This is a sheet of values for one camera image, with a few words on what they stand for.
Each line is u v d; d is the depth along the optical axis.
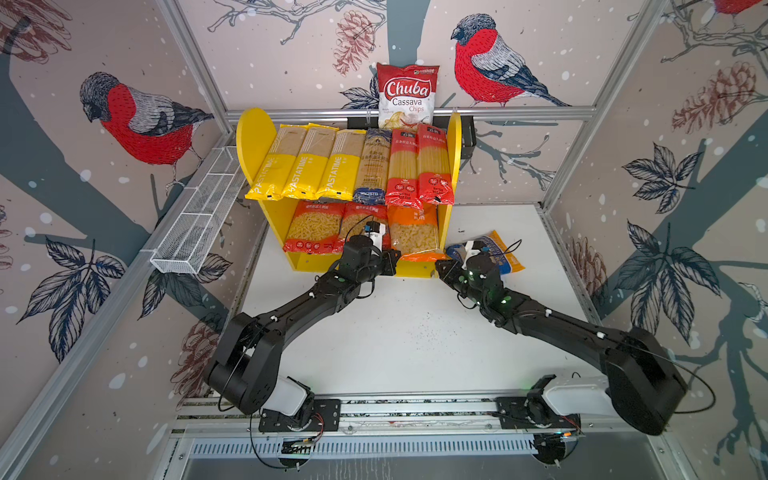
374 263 0.72
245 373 0.43
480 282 0.63
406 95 0.84
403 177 0.68
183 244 0.71
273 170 0.72
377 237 0.76
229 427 0.73
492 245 1.04
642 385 0.42
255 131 0.66
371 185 0.67
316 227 0.92
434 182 0.66
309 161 0.73
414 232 0.90
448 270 0.73
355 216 0.95
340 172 0.71
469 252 0.77
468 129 0.92
